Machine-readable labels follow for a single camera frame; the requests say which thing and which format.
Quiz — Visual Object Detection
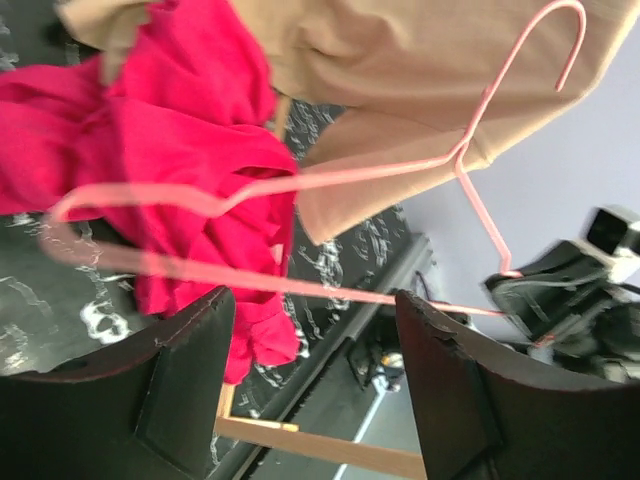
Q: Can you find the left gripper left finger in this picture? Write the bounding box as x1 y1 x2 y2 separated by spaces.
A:
1 287 235 480

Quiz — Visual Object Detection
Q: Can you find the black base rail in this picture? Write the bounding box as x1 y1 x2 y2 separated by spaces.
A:
219 234 436 480

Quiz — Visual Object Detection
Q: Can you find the black marble mat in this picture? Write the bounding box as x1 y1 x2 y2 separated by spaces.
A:
1 1 432 450

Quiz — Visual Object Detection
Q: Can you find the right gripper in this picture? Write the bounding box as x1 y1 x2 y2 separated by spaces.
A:
484 240 639 370

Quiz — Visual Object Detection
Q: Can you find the beige top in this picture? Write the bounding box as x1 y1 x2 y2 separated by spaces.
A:
57 0 636 246

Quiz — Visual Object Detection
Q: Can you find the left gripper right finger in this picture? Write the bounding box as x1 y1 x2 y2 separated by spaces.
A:
395 291 639 479

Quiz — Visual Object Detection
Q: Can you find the red t shirt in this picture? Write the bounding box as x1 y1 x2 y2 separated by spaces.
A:
1 1 300 385

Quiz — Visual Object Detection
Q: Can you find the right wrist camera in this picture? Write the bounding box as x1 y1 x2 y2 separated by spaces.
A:
584 205 639 284

